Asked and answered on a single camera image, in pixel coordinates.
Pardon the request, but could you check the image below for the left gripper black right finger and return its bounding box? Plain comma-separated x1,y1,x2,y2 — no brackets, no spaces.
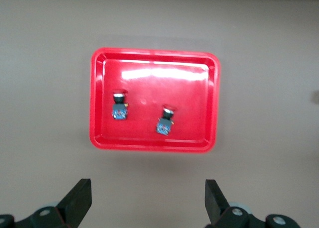
204,179,304,228

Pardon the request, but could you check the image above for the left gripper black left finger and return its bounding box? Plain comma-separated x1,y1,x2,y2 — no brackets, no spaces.
0,178,92,228

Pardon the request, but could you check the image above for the red push button switch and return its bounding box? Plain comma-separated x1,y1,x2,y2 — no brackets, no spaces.
156,105,177,136
111,89,130,121

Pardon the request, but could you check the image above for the brown table mat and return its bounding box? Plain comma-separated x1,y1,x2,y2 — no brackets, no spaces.
0,0,319,228

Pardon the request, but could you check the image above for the red plastic tray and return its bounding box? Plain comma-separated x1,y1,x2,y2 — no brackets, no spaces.
89,47,221,153

